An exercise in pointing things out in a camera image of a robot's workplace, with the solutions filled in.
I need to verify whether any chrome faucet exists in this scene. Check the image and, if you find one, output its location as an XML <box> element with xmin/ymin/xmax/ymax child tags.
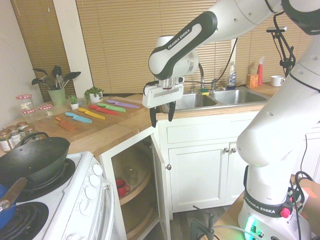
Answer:
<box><xmin>189</xmin><ymin>63</ymin><xmax>207</xmax><ymax>94</ymax></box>

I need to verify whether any yellow knife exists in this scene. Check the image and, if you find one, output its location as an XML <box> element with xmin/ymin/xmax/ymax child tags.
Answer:
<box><xmin>77</xmin><ymin>107</ymin><xmax>106</xmax><ymax>120</ymax></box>

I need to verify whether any black wok wooden handle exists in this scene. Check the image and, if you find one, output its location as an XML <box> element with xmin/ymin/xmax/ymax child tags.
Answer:
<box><xmin>0</xmin><ymin>132</ymin><xmax>72</xmax><ymax>211</ymax></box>

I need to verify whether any black table clamp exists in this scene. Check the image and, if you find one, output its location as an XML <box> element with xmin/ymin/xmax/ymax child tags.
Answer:
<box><xmin>190</xmin><ymin>204</ymin><xmax>216</xmax><ymax>240</ymax></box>

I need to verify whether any small succulent white pot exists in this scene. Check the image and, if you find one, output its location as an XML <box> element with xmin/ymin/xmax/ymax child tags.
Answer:
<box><xmin>67</xmin><ymin>93</ymin><xmax>80</xmax><ymax>111</ymax></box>

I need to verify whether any green knife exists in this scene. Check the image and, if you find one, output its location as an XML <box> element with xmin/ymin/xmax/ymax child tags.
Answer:
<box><xmin>96</xmin><ymin>102</ymin><xmax>127</xmax><ymax>113</ymax></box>

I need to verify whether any white false drawer front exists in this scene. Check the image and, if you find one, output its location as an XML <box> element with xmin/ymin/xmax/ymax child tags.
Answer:
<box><xmin>165</xmin><ymin>116</ymin><xmax>254</xmax><ymax>145</ymax></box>

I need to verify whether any orange cardboard box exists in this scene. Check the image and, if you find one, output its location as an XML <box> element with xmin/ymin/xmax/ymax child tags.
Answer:
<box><xmin>245</xmin><ymin>73</ymin><xmax>260</xmax><ymax>89</ymax></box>

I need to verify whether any clear glass jar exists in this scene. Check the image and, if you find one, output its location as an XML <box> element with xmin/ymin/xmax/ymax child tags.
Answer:
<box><xmin>123</xmin><ymin>166</ymin><xmax>140</xmax><ymax>186</ymax></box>

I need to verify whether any red spray bottle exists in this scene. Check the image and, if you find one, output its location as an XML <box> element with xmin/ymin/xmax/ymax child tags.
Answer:
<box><xmin>256</xmin><ymin>55</ymin><xmax>267</xmax><ymax>87</ymax></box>

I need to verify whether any short jar gingham lid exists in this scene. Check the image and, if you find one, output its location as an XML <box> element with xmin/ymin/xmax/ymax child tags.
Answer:
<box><xmin>38</xmin><ymin>104</ymin><xmax>54</xmax><ymax>119</ymax></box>
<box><xmin>20</xmin><ymin>108</ymin><xmax>37</xmax><ymax>124</ymax></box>

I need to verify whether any purple knife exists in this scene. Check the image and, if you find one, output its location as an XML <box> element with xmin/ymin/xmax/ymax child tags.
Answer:
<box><xmin>105</xmin><ymin>99</ymin><xmax>140</xmax><ymax>109</ymax></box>

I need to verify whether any narrow wooden window blind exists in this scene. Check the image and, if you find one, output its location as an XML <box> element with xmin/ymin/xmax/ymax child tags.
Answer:
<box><xmin>9</xmin><ymin>0</ymin><xmax>76</xmax><ymax>104</ymax></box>

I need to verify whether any light blue knife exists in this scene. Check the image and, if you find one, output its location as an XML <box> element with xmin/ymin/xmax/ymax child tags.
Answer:
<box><xmin>64</xmin><ymin>111</ymin><xmax>93</xmax><ymax>124</ymax></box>

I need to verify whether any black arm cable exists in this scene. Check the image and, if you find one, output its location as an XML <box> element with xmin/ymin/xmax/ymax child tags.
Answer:
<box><xmin>183</xmin><ymin>37</ymin><xmax>239</xmax><ymax>85</ymax></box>

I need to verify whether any stainless steel double sink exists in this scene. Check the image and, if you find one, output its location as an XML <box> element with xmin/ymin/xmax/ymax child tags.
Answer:
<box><xmin>159</xmin><ymin>85</ymin><xmax>273</xmax><ymax>114</ymax></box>

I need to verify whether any tall jar gingham lid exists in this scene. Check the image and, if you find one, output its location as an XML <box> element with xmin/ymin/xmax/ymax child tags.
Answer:
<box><xmin>15</xmin><ymin>93</ymin><xmax>34</xmax><ymax>112</ymax></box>

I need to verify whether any large wooden cutting board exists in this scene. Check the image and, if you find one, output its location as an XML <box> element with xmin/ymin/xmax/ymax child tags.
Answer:
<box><xmin>30</xmin><ymin>98</ymin><xmax>150</xmax><ymax>142</ymax></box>

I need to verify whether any black camera on stand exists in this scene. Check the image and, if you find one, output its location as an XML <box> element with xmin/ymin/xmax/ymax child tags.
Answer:
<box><xmin>265</xmin><ymin>25</ymin><xmax>297</xmax><ymax>79</ymax></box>

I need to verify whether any red mug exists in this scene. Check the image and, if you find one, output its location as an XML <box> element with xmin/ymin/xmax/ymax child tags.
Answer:
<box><xmin>115</xmin><ymin>178</ymin><xmax>132</xmax><ymax>199</ymax></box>

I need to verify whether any wooden turntable shelf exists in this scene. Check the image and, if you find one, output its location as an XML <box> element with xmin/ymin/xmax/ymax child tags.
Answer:
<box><xmin>111</xmin><ymin>147</ymin><xmax>154</xmax><ymax>206</ymax></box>
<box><xmin>121</xmin><ymin>199</ymin><xmax>156</xmax><ymax>240</ymax></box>

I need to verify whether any white electric stove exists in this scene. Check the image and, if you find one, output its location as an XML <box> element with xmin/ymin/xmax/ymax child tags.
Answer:
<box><xmin>0</xmin><ymin>151</ymin><xmax>116</xmax><ymax>240</ymax></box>

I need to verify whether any white corner cabinet door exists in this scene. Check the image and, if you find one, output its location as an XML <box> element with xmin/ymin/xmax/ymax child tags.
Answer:
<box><xmin>149</xmin><ymin>132</ymin><xmax>174</xmax><ymax>240</ymax></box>

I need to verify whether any leafy plant white pot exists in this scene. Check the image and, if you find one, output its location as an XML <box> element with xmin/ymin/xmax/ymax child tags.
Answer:
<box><xmin>83</xmin><ymin>86</ymin><xmax>105</xmax><ymax>105</ymax></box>

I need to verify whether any black spatula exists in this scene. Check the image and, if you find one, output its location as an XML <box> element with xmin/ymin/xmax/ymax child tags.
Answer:
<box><xmin>51</xmin><ymin>65</ymin><xmax>63</xmax><ymax>90</ymax></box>

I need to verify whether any black slotted spoon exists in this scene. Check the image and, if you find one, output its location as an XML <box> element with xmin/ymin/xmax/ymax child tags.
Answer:
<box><xmin>61</xmin><ymin>71</ymin><xmax>82</xmax><ymax>89</ymax></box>

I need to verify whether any blue dish soap bottle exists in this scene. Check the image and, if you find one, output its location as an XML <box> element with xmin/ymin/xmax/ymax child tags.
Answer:
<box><xmin>225</xmin><ymin>61</ymin><xmax>237</xmax><ymax>91</ymax></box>

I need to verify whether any white mug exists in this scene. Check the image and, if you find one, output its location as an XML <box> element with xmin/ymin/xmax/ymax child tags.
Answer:
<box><xmin>270</xmin><ymin>74</ymin><xmax>286</xmax><ymax>87</ymax></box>

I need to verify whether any wide wooden window blind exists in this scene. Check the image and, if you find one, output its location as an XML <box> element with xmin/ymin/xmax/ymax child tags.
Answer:
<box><xmin>74</xmin><ymin>0</ymin><xmax>315</xmax><ymax>96</ymax></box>

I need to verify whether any orange knife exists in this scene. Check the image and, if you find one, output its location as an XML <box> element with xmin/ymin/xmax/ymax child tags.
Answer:
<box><xmin>55</xmin><ymin>116</ymin><xmax>77</xmax><ymax>132</ymax></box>

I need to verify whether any red knife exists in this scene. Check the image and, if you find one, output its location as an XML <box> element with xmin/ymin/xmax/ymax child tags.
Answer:
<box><xmin>88</xmin><ymin>104</ymin><xmax>119</xmax><ymax>116</ymax></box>

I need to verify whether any black kitchen spoon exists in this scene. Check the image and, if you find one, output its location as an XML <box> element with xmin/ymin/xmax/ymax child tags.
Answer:
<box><xmin>31</xmin><ymin>77</ymin><xmax>54</xmax><ymax>91</ymax></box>

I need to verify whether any white corner cabinet frame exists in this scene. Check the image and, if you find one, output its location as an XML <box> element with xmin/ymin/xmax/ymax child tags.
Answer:
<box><xmin>99</xmin><ymin>128</ymin><xmax>162</xmax><ymax>240</ymax></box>

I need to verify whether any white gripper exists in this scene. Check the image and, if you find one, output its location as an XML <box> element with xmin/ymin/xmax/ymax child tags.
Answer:
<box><xmin>142</xmin><ymin>83</ymin><xmax>185</xmax><ymax>129</ymax></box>

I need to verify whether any black ladle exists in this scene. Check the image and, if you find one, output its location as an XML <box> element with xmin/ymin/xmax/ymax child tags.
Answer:
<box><xmin>32</xmin><ymin>67</ymin><xmax>55</xmax><ymax>90</ymax></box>

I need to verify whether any green utensil holder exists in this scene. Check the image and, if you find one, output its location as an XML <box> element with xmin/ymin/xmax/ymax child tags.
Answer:
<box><xmin>47</xmin><ymin>87</ymin><xmax>68</xmax><ymax>107</ymax></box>

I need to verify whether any white under-sink cabinet door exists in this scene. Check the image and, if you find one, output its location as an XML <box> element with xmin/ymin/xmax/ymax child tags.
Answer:
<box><xmin>228</xmin><ymin>140</ymin><xmax>251</xmax><ymax>206</ymax></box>
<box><xmin>168</xmin><ymin>141</ymin><xmax>231</xmax><ymax>214</ymax></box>

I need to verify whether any blue pot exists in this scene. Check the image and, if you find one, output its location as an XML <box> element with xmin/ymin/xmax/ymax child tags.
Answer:
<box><xmin>0</xmin><ymin>184</ymin><xmax>18</xmax><ymax>227</ymax></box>

